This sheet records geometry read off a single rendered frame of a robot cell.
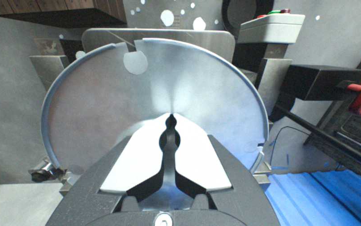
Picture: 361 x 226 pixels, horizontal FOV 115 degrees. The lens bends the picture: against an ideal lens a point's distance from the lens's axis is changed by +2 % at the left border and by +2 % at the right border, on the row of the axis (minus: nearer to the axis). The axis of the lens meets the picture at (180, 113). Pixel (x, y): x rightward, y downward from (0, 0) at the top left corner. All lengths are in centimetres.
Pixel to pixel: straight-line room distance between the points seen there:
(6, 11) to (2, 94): 90
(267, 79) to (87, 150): 36
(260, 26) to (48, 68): 45
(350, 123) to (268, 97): 143
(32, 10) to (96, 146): 63
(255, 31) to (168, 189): 38
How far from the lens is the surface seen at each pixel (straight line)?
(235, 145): 19
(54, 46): 37
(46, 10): 72
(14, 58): 140
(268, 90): 36
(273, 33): 35
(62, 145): 22
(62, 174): 26
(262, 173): 38
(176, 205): 29
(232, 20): 99
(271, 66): 34
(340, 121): 179
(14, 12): 80
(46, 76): 38
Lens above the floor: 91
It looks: 61 degrees down
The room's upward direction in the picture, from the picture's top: 174 degrees clockwise
